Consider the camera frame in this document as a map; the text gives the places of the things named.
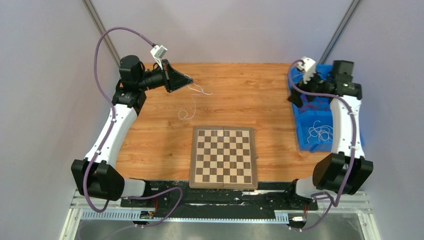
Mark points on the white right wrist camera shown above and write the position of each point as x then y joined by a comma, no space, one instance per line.
307,66

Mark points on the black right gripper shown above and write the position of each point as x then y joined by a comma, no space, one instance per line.
295,98

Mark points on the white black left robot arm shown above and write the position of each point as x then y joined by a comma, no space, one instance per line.
95,175

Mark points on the blue compartment bin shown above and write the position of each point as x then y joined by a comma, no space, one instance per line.
329,122

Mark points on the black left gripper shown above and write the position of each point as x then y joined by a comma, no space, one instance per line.
173,80

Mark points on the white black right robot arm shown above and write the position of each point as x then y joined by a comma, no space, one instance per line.
345,169

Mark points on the aluminium frame rail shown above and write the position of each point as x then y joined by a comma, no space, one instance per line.
352,219

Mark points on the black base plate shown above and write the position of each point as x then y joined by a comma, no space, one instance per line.
198,203

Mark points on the wooden chessboard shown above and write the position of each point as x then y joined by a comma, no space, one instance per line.
223,157

